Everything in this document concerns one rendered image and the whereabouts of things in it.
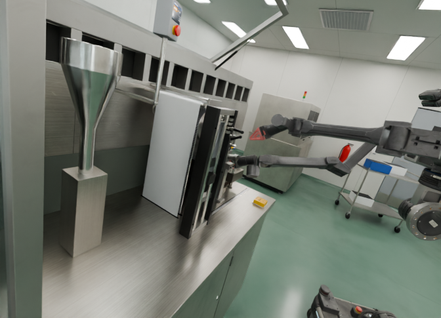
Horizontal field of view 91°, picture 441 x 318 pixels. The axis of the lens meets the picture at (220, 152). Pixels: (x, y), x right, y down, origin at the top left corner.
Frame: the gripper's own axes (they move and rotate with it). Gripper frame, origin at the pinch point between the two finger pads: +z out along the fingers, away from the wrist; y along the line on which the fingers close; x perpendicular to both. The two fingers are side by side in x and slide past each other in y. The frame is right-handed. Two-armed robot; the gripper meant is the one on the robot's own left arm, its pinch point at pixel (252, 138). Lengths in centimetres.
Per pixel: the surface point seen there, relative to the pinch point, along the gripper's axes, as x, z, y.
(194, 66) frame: 52, 17, 1
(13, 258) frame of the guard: -9, -3, -98
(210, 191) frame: -16.7, 17.5, -28.0
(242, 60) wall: 235, 120, 456
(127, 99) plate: 35, 32, -42
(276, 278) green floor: -123, 58, 73
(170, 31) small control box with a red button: 34, -10, -55
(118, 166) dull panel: 10, 52, -43
